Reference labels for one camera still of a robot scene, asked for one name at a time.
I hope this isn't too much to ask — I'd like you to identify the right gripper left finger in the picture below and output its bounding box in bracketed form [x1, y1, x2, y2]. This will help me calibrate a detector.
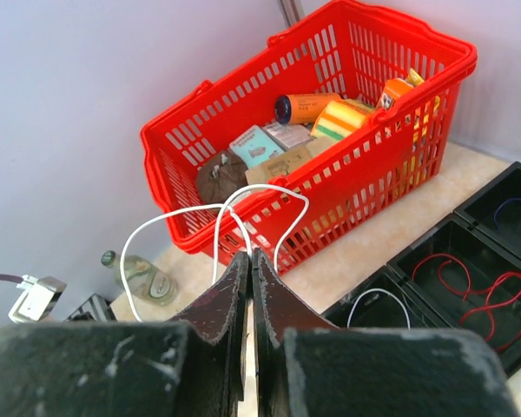
[0, 252, 250, 416]

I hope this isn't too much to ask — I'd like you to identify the black three-compartment tray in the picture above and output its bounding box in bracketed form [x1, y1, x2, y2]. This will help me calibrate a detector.
[323, 162, 521, 375]

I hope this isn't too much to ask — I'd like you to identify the red plastic basket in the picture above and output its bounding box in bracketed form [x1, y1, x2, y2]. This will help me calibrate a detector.
[141, 1, 478, 273]

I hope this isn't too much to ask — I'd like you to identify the yellow green sponge pack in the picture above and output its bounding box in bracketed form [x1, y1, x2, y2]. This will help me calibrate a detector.
[311, 99, 375, 141]

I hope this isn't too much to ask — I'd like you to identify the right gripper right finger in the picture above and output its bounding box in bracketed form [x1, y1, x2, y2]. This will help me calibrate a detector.
[251, 249, 518, 416]

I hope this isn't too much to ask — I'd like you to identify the teal packet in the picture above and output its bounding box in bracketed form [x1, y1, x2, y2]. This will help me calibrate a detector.
[229, 125, 284, 169]

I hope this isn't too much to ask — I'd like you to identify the orange snack box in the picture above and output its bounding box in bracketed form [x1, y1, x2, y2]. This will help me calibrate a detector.
[376, 68, 425, 110]

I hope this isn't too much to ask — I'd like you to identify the brown cardboard box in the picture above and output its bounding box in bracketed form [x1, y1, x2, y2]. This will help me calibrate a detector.
[246, 141, 326, 185]

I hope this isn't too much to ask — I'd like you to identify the orange bottle black cap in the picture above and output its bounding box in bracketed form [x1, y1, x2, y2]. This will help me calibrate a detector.
[274, 93, 342, 124]

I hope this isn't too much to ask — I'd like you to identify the dark brown round item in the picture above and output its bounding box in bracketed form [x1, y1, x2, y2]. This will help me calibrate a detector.
[195, 150, 247, 204]

